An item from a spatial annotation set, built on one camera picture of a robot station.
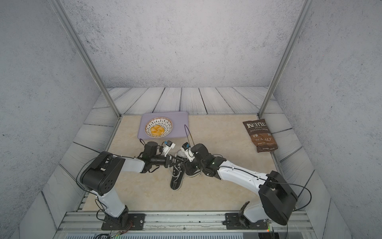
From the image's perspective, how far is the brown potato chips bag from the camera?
3.31ft

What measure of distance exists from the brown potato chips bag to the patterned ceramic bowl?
586 mm

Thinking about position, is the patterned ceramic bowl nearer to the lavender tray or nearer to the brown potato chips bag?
the lavender tray

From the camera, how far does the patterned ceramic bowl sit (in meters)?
1.09
